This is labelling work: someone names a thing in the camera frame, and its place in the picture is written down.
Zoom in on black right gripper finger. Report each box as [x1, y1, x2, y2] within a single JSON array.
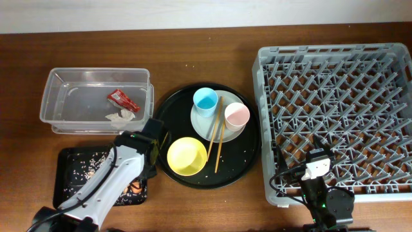
[[314, 136, 332, 155], [276, 145, 287, 173]]

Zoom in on white tissue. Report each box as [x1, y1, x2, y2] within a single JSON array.
[[105, 109, 135, 129]]

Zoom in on yellow bowl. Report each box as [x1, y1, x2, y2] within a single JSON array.
[[167, 137, 207, 177]]

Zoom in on red snack wrapper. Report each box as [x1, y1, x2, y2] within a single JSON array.
[[107, 89, 140, 113]]

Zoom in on blue cup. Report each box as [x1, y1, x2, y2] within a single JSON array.
[[192, 88, 218, 117]]

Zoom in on wooden chopstick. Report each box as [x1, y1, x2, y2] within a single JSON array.
[[207, 96, 223, 162], [214, 120, 226, 173]]

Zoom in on orange carrot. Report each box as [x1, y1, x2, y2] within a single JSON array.
[[129, 182, 144, 194]]

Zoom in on pink cup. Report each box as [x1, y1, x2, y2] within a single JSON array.
[[224, 102, 250, 131]]

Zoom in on pasta and rice scraps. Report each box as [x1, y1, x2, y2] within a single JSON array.
[[55, 151, 147, 207]]

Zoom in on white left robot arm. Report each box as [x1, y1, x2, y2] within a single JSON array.
[[28, 119, 168, 231]]

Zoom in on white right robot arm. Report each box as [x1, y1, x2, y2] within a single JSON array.
[[269, 137, 355, 231]]

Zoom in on grey dishwasher rack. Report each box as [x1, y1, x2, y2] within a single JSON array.
[[252, 43, 411, 207]]

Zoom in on round black tray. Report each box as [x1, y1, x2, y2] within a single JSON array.
[[154, 82, 261, 189]]

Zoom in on grey plate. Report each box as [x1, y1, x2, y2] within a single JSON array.
[[191, 90, 245, 142]]

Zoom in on clear plastic bin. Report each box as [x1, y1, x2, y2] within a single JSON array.
[[39, 68, 155, 135]]

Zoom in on black rectangular tray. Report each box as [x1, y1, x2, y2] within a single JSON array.
[[53, 146, 147, 208]]

